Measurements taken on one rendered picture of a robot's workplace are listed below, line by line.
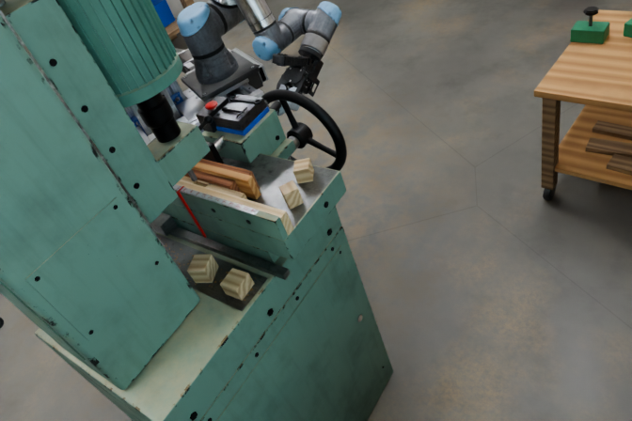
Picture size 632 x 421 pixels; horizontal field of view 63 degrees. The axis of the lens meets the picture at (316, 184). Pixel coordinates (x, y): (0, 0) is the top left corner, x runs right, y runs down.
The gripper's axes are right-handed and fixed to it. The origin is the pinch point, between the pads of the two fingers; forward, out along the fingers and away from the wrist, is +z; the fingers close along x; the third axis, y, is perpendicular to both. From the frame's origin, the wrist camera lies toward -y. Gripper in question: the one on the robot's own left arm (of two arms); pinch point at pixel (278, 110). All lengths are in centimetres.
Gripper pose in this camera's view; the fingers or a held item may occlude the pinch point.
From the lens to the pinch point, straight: 148.7
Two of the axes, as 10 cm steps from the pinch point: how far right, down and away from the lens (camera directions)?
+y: 5.0, 3.2, 8.1
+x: -7.7, -2.7, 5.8
